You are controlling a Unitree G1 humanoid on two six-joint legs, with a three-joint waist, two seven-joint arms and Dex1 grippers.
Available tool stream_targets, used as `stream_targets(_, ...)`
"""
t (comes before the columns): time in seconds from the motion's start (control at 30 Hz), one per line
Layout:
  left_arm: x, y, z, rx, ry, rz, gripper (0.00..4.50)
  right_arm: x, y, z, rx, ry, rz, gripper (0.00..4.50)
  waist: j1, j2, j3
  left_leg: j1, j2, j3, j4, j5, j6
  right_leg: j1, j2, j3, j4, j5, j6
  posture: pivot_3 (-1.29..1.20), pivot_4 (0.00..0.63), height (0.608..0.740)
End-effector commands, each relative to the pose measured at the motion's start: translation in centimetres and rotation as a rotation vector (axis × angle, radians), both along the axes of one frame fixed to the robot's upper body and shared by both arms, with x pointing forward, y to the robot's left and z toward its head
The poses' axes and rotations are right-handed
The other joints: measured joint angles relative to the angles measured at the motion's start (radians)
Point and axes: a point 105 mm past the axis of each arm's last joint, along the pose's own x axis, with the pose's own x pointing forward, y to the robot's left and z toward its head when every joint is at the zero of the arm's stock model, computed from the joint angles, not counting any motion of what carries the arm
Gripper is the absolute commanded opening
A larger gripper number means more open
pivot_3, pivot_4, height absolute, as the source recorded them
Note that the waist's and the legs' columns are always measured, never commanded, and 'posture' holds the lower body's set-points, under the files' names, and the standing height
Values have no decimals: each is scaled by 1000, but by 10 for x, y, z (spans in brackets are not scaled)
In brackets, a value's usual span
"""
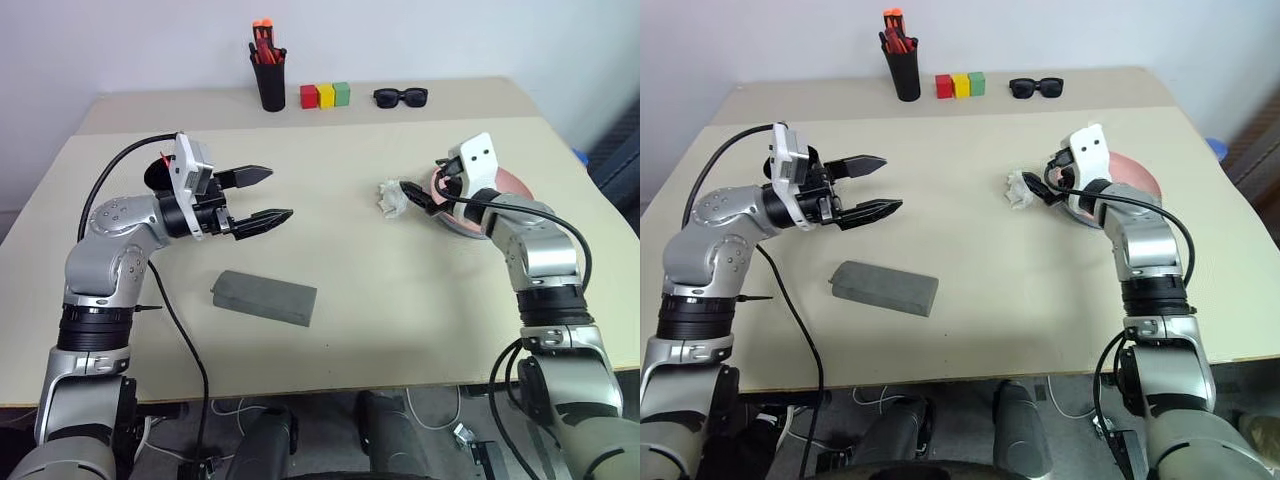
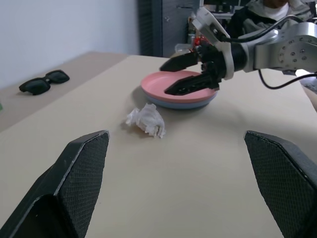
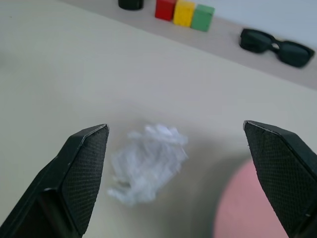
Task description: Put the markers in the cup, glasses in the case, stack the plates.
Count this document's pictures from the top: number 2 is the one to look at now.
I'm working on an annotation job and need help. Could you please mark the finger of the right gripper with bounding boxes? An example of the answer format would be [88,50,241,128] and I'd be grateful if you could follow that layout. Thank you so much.
[159,51,201,73]
[164,72,213,96]

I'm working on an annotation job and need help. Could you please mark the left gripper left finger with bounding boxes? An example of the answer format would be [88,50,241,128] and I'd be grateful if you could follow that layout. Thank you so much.
[0,129,110,238]

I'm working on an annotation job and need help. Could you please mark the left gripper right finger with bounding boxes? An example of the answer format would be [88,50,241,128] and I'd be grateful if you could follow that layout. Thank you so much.
[244,130,317,238]

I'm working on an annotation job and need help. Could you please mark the pink plate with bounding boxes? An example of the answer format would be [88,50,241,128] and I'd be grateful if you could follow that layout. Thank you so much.
[140,70,219,103]

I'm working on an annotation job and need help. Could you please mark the light blue plate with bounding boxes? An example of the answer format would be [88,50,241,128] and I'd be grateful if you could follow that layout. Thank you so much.
[145,93,218,111]

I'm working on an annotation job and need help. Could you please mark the grey metal cabinet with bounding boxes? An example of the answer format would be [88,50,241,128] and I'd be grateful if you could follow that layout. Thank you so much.
[151,0,206,58]

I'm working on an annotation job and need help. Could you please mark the dark slatted panel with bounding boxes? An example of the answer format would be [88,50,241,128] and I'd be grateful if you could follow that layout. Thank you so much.
[137,0,155,57]

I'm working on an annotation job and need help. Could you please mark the crumpled white tissue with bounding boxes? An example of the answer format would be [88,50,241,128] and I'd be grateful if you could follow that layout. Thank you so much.
[125,103,166,139]

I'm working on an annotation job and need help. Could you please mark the person in grey jacket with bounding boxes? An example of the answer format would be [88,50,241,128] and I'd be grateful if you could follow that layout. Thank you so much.
[227,0,317,38]

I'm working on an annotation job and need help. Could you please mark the black sunglasses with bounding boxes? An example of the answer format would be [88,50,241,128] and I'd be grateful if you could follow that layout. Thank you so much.
[19,69,70,96]

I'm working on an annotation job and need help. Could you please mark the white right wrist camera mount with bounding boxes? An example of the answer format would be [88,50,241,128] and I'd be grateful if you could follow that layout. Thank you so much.
[190,6,235,81]

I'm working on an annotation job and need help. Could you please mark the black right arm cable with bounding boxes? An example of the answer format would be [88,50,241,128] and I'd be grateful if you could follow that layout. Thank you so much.
[221,14,317,90]

